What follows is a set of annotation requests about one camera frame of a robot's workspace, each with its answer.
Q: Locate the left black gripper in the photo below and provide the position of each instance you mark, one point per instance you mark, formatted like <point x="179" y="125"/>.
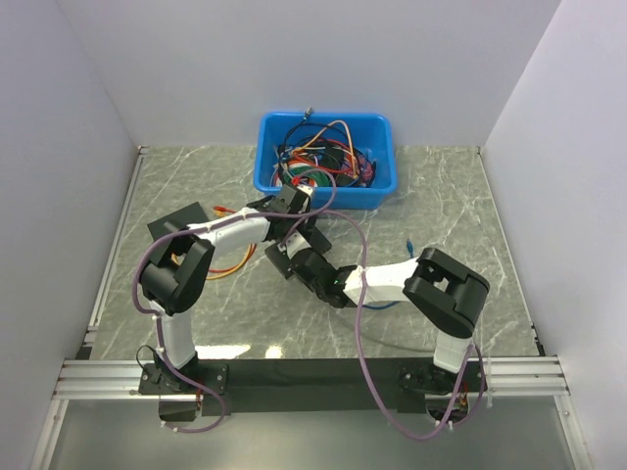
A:
<point x="306" y="220"/>

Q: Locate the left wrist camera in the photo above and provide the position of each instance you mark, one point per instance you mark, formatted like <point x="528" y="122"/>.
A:
<point x="303" y="187"/>

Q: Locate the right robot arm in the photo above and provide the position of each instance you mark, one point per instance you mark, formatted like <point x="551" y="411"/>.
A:
<point x="447" y="292"/>

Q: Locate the aluminium rail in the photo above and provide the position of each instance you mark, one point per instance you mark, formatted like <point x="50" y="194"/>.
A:
<point x="98" y="380"/>

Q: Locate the black base beam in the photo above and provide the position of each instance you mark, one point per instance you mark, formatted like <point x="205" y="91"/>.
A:
<point x="293" y="385"/>

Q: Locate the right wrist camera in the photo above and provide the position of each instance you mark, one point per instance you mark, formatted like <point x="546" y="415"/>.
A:
<point x="292" y="245"/>

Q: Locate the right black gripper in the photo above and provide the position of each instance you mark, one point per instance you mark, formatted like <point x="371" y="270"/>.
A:
<point x="303" y="279"/>

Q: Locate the black network switch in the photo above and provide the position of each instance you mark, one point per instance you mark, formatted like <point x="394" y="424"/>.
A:
<point x="281" y="256"/>
<point x="177" y="220"/>

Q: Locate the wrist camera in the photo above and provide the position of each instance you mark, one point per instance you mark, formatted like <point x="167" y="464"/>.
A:
<point x="303" y="187"/>
<point x="292" y="245"/>

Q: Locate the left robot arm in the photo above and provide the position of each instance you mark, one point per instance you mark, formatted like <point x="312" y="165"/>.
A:
<point x="171" y="275"/>

